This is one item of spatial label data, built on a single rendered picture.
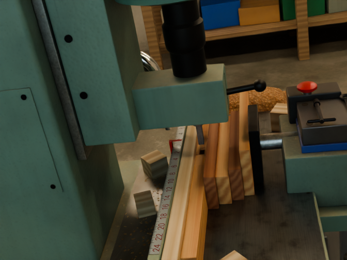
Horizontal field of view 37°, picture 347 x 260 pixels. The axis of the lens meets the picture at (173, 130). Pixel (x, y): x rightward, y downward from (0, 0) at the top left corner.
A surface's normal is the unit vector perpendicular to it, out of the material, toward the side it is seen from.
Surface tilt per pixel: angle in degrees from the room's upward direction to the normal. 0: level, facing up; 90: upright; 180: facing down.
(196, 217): 0
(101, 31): 90
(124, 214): 0
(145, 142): 0
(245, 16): 90
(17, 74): 90
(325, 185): 90
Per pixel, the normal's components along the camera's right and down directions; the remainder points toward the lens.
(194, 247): -0.16, -0.87
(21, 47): -0.11, 0.47
